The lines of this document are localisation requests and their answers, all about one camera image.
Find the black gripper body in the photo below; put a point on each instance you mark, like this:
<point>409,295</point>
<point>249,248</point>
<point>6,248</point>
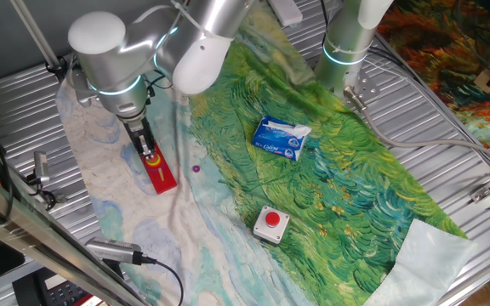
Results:
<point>136,129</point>

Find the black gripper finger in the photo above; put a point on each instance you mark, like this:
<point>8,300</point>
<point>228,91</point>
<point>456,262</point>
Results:
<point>149,149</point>
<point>140,144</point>

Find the red Hanoi base board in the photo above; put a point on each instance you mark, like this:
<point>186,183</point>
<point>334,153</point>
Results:
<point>164,180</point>

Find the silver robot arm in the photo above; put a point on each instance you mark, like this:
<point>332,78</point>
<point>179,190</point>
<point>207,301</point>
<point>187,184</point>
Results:
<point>113,64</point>

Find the blue tissue pack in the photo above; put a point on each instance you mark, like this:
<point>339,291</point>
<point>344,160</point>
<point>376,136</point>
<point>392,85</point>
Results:
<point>277,142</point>

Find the grey metal pole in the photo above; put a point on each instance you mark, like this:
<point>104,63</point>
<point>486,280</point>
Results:
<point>36,36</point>

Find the grey emergency stop button box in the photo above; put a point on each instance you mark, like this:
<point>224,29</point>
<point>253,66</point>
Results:
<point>266,231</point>

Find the black desk telephone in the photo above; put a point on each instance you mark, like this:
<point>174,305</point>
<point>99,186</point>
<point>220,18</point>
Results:
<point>58,293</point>

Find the green painted landscape cloth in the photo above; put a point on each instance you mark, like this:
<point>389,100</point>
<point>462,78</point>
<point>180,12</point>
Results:
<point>334,191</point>

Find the white power strip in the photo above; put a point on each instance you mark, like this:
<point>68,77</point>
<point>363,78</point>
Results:
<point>288,13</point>

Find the orange dark painted cloth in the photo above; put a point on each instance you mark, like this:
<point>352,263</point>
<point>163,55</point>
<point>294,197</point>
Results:
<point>440,42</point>

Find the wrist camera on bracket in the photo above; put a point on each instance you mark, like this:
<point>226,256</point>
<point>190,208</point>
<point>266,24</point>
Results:
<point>81,91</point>

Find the small grey mounted camera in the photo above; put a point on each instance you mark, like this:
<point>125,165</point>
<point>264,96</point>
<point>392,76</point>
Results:
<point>41,166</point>

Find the silver camera with lens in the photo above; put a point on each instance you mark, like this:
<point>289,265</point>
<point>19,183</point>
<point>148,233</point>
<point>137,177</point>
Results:
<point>113,251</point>

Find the aluminium frame bar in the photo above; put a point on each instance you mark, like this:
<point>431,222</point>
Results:
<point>24,229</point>

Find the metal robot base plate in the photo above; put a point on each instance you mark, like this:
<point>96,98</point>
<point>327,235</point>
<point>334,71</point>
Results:
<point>368,85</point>

